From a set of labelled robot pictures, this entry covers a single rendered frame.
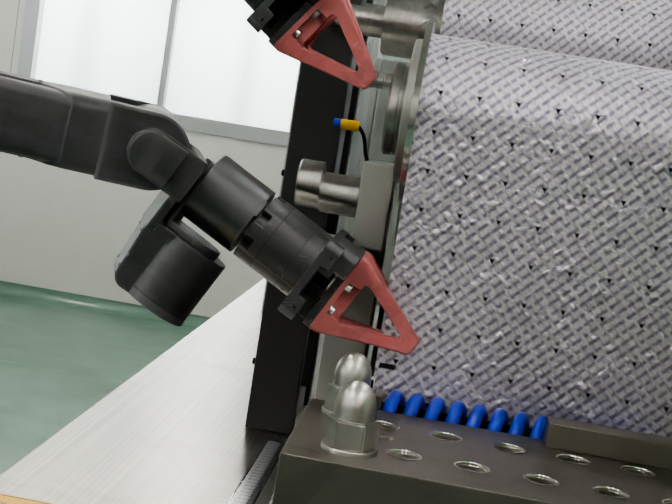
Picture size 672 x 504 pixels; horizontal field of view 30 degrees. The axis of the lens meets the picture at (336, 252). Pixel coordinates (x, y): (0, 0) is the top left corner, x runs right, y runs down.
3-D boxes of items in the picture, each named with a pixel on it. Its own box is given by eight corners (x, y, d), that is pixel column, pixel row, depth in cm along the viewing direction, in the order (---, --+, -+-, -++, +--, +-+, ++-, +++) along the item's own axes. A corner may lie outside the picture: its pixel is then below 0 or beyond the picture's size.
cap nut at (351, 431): (323, 437, 82) (334, 370, 82) (378, 447, 82) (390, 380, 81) (317, 451, 78) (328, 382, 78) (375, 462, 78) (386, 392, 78)
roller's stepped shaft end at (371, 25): (325, 30, 126) (330, -2, 126) (383, 39, 126) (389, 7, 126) (321, 28, 123) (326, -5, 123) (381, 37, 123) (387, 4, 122)
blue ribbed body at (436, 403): (378, 427, 96) (386, 382, 96) (660, 477, 94) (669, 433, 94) (375, 438, 93) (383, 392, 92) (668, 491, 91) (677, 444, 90)
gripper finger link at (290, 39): (336, 115, 98) (253, 27, 98) (347, 110, 105) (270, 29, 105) (399, 54, 97) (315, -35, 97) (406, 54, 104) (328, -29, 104)
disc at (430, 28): (402, 201, 108) (431, 30, 107) (408, 202, 108) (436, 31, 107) (394, 205, 93) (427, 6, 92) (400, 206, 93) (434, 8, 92)
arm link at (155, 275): (146, 119, 89) (142, 107, 97) (50, 248, 89) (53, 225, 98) (279, 217, 92) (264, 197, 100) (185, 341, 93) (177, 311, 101)
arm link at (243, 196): (210, 145, 93) (220, 148, 99) (154, 218, 93) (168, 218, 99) (283, 201, 93) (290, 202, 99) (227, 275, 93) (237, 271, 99)
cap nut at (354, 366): (324, 403, 92) (334, 343, 91) (373, 412, 91) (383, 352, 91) (318, 414, 88) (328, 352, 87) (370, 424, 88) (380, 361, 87)
